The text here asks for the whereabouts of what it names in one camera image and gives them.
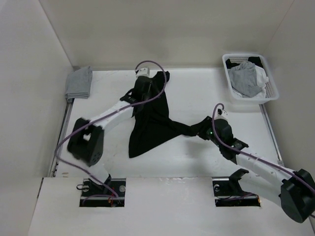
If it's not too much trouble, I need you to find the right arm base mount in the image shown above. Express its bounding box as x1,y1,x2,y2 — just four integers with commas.
212,177,261,207

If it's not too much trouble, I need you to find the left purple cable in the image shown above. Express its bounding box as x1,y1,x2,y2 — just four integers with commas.
54,60,172,205

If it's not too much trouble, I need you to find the purple cable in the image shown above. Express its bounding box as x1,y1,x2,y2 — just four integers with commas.
213,103,315,197
54,60,172,205

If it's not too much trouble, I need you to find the grey tank top in basket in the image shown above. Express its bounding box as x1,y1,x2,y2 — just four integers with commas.
228,61,262,98

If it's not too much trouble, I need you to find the black garment in basket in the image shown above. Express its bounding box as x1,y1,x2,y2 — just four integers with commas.
225,57,264,69

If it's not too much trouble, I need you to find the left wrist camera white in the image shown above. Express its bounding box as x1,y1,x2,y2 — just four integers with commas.
135,67,150,78

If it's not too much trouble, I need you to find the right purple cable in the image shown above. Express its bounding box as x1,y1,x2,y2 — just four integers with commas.
213,103,315,197

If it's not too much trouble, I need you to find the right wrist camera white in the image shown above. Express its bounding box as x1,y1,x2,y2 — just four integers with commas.
215,109,228,121

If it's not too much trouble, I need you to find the folded grey tank top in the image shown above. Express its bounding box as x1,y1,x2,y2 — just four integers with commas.
64,66,93,103

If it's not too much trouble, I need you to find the black tank top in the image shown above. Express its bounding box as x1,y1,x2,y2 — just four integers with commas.
127,70,212,159

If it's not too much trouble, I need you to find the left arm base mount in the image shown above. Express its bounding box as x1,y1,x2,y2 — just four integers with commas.
76,179,126,208

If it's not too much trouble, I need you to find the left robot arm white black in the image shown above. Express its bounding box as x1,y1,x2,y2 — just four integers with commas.
67,75,159,196

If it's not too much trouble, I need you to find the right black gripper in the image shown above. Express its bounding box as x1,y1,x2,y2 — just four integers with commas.
190,116,222,148

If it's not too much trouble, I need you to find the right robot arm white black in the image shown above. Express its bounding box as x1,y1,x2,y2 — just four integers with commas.
198,117,315,223

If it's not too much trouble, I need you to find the left metal table rail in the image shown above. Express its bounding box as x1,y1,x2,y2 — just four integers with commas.
47,100,74,177

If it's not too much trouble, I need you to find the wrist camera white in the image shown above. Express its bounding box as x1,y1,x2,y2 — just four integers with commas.
135,67,150,78
215,109,228,121

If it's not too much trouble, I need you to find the white plastic basket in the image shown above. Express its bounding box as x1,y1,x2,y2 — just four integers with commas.
222,53,279,105

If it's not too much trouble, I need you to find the white tank top in basket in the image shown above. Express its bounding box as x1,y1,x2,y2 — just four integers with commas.
232,66,269,99

